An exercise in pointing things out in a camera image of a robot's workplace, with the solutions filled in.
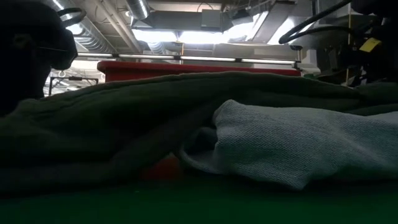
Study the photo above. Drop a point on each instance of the long ceiling light rail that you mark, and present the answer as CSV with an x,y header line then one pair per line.
x,y
146,56

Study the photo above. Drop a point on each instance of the ceiling light panel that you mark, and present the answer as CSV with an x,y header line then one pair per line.
x,y
155,35

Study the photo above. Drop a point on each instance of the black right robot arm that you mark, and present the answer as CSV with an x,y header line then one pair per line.
x,y
379,6

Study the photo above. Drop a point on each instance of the silver ventilation duct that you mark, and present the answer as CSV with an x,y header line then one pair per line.
x,y
138,9
93,43

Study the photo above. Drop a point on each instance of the light blue garment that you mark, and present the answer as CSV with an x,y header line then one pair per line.
x,y
295,143

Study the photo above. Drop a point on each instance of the black equipment frame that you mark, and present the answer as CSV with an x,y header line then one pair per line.
x,y
74,78

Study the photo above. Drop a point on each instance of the grey rectangular ceiling duct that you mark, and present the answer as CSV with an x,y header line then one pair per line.
x,y
186,20

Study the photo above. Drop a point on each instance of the dark green garment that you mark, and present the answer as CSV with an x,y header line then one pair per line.
x,y
93,124

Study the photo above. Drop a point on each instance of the red plastic laundry basket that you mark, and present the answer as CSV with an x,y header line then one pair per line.
x,y
124,71

